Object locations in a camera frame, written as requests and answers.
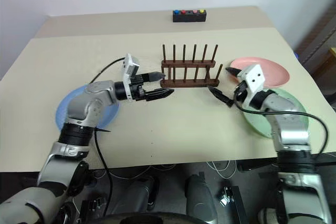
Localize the dark rounded grey shape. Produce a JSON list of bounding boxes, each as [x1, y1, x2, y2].
[[122, 175, 161, 224], [185, 173, 219, 224]]

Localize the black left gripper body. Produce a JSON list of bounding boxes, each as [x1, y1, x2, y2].
[[129, 73, 148, 102]]

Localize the black table frame bar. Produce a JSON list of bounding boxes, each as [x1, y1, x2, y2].
[[236, 152, 336, 173]]

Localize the pink plate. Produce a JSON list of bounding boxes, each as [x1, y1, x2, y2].
[[229, 56, 290, 88]]

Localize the blue plate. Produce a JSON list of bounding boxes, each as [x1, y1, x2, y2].
[[55, 84, 120, 133]]

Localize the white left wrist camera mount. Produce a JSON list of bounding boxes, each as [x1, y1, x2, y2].
[[120, 52, 142, 102]]

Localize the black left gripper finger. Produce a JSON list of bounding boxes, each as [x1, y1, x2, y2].
[[143, 71, 166, 83], [143, 88, 175, 102]]

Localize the black box with coloured buttons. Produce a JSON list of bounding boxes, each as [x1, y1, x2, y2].
[[172, 9, 207, 23]]

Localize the green plate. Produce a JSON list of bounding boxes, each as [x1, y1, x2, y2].
[[243, 87, 310, 138]]

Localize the beige table cover sheet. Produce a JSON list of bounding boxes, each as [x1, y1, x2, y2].
[[0, 26, 336, 175]]

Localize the black metal floor bracket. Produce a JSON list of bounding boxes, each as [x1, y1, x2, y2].
[[217, 186, 249, 224]]

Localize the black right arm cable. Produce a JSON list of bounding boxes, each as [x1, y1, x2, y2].
[[234, 91, 330, 156]]

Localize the white floor cable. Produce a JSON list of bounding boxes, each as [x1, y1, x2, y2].
[[91, 165, 176, 180], [206, 159, 237, 180]]

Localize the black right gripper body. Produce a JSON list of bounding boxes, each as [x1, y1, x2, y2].
[[232, 80, 249, 104]]

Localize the dark wooden dish rack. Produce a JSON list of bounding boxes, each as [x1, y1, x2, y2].
[[159, 43, 224, 89]]

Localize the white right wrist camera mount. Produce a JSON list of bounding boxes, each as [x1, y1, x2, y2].
[[237, 63, 265, 109]]

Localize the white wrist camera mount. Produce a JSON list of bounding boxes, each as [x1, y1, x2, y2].
[[237, 63, 265, 109], [120, 52, 142, 102]]

